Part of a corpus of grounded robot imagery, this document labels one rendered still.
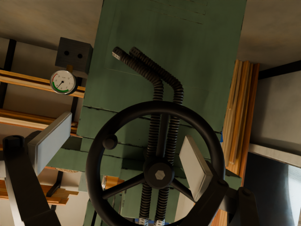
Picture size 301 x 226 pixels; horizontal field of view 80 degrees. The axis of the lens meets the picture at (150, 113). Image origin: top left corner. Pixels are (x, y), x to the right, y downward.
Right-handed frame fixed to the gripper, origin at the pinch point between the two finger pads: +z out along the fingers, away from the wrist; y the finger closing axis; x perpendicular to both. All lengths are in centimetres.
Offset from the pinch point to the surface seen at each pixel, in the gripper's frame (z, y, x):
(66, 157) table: 27.8, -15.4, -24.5
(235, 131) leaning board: 137, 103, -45
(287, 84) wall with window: 137, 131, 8
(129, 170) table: 19.6, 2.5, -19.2
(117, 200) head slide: 43, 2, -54
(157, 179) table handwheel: 10.6, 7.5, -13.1
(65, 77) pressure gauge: 29.5, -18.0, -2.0
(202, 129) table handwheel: 15.7, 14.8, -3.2
